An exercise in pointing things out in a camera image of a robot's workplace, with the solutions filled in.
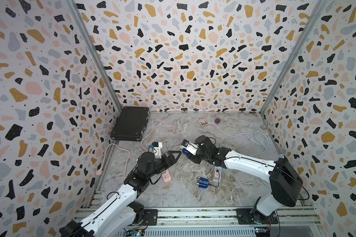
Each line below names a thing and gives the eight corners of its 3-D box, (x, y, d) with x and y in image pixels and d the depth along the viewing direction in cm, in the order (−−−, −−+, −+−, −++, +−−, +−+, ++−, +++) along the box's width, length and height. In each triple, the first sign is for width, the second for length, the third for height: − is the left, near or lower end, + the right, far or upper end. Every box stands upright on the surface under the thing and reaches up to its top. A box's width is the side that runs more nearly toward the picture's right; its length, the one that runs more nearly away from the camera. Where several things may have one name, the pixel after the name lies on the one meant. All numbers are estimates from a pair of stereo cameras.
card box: (202, 126, 116) (202, 124, 114) (197, 120, 120) (197, 118, 118) (207, 124, 117) (208, 122, 116) (202, 118, 122) (202, 115, 120)
